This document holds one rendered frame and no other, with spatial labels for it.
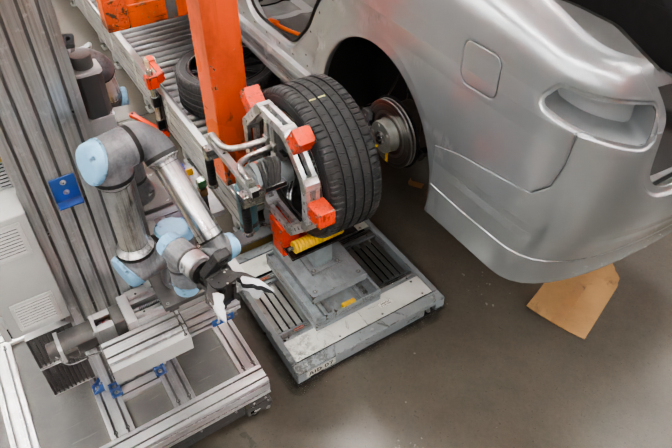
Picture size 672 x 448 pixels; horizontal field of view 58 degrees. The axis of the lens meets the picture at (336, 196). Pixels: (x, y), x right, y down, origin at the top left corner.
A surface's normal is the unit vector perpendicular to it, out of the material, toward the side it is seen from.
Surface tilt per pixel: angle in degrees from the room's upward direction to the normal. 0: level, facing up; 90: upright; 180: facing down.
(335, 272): 0
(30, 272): 90
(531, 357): 0
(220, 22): 90
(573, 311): 2
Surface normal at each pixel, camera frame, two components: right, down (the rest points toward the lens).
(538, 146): -0.80, 0.40
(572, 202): -0.35, 0.61
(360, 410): 0.00, -0.76
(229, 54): 0.53, 0.55
